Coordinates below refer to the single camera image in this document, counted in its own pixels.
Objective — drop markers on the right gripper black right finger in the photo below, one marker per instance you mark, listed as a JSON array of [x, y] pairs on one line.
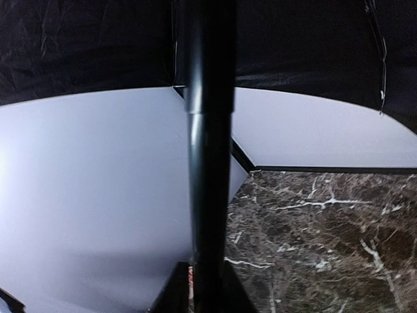
[[235, 298]]

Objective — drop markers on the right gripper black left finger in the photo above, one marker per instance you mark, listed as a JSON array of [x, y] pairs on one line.
[[177, 294]]

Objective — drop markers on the mint and black folding umbrella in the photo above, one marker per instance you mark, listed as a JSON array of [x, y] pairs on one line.
[[360, 52]]

